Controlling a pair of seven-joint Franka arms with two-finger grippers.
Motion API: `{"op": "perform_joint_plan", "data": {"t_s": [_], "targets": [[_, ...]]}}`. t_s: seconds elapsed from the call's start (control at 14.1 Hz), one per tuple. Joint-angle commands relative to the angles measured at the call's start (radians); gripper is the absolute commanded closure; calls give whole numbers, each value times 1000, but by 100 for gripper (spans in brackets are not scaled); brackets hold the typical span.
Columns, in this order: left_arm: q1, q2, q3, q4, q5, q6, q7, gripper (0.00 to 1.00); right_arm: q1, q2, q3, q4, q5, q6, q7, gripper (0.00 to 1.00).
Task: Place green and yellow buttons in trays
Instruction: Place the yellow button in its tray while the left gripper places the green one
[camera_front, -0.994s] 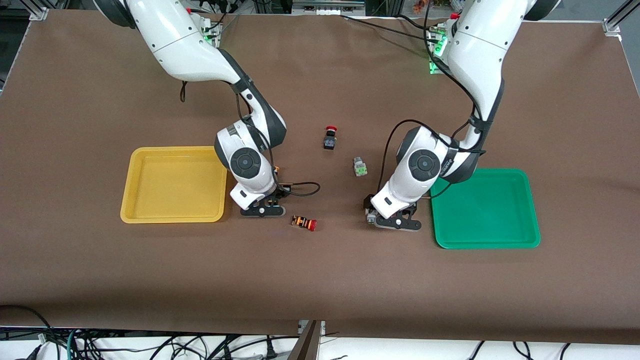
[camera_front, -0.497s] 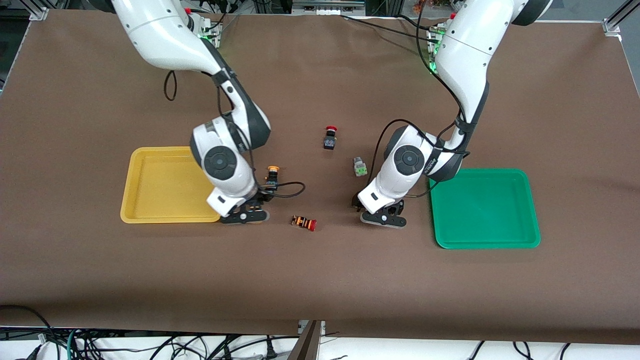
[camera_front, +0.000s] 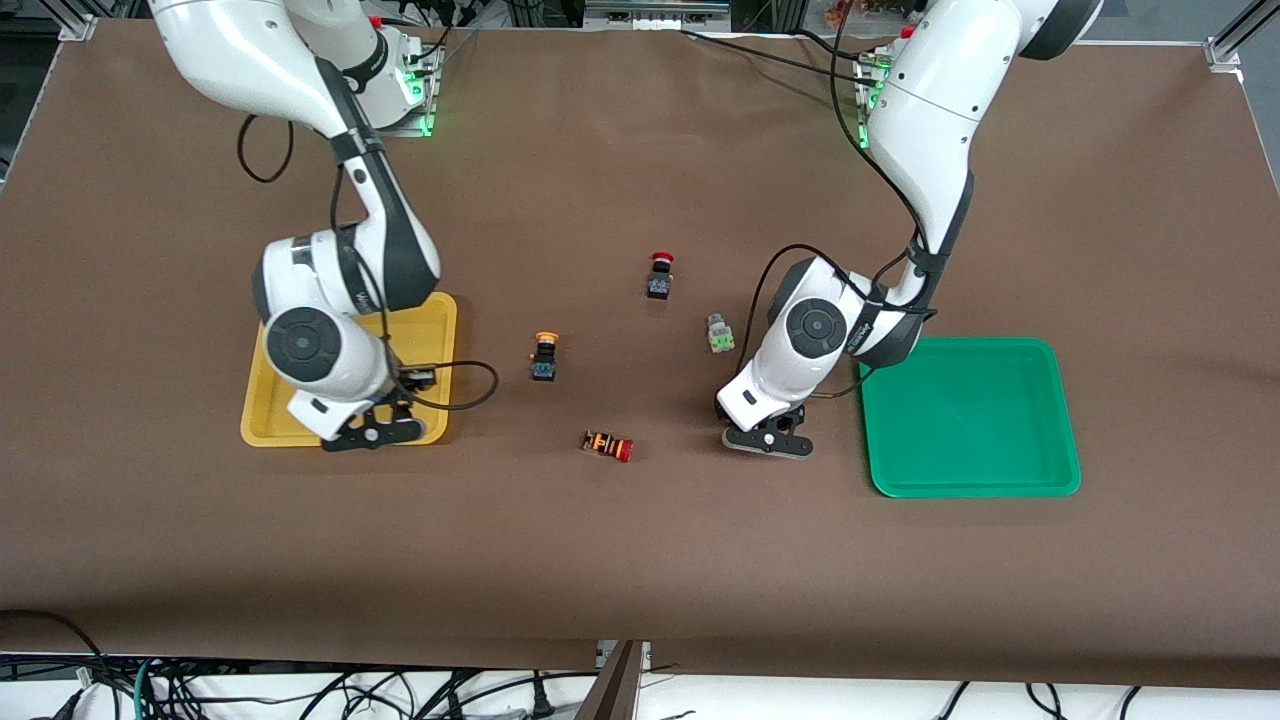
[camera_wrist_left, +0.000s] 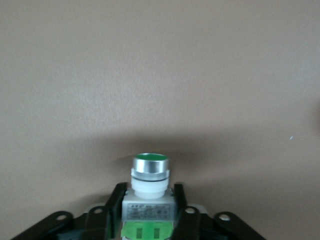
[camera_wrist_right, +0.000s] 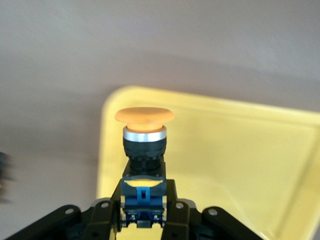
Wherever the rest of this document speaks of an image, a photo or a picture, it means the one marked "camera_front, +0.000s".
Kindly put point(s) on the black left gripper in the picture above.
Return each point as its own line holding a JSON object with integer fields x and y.
{"x": 784, "y": 423}

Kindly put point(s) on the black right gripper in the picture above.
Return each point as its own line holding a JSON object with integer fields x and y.
{"x": 404, "y": 389}

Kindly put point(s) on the green push button switch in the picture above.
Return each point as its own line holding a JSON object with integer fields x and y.
{"x": 721, "y": 335}

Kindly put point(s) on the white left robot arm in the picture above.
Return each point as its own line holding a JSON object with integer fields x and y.
{"x": 930, "y": 120}

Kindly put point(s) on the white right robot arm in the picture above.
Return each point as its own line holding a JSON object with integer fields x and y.
{"x": 250, "y": 60}

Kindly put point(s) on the yellow plastic tray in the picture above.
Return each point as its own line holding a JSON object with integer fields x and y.
{"x": 430, "y": 320}

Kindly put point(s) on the red button with orange body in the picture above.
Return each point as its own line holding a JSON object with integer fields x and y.
{"x": 607, "y": 445}

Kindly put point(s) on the brown table cover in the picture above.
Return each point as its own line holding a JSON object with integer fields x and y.
{"x": 640, "y": 560}

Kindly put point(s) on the red button with black body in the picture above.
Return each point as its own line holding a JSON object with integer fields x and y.
{"x": 660, "y": 280}

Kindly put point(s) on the green plastic tray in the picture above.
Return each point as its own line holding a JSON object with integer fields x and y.
{"x": 970, "y": 420}

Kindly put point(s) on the grey metal box at rear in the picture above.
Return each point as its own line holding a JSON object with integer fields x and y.
{"x": 655, "y": 10}

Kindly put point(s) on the yellow push button switch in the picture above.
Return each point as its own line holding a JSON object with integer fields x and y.
{"x": 545, "y": 357}

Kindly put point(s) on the table leg with bracket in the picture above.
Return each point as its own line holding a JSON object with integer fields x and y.
{"x": 612, "y": 690}

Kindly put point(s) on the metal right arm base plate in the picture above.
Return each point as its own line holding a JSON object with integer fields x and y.
{"x": 425, "y": 100}

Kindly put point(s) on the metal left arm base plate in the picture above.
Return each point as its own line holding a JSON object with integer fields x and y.
{"x": 866, "y": 90}

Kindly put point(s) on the aluminium frame post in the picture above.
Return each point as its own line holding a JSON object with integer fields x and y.
{"x": 78, "y": 22}
{"x": 1235, "y": 45}

